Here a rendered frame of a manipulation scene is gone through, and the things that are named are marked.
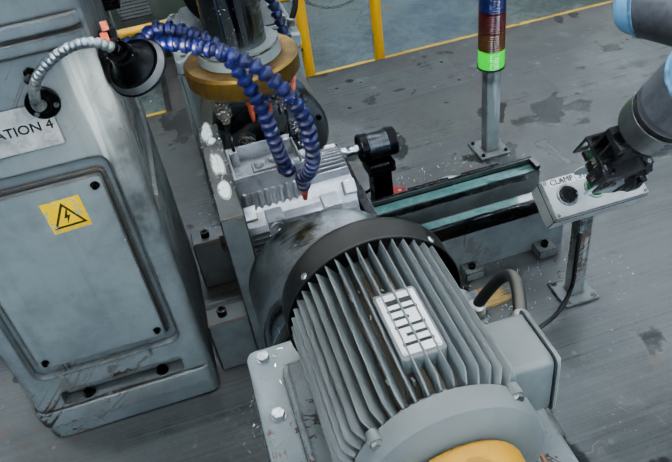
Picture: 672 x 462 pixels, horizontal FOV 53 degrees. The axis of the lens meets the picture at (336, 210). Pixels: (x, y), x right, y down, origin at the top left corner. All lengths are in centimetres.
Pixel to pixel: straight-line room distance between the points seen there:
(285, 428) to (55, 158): 45
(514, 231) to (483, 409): 90
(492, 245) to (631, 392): 38
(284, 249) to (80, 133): 31
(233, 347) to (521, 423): 78
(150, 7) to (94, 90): 343
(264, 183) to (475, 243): 46
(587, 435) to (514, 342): 59
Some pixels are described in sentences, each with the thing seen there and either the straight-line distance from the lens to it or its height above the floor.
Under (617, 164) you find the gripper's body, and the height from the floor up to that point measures 119.
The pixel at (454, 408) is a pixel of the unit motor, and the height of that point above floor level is 135.
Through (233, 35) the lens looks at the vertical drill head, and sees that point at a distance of 102.
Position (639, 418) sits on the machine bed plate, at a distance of 122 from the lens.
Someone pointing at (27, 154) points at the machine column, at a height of 135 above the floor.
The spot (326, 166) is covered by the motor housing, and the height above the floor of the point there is 110.
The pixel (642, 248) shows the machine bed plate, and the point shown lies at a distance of 149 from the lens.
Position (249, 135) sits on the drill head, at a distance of 138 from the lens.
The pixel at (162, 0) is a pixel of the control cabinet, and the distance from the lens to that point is 430.
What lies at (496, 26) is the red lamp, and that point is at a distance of 155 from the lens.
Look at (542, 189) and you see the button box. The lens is 116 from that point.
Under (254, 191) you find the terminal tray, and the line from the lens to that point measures 115.
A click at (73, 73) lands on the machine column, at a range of 88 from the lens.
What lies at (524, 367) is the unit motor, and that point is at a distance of 59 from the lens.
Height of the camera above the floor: 178
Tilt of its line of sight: 38 degrees down
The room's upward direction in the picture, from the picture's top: 9 degrees counter-clockwise
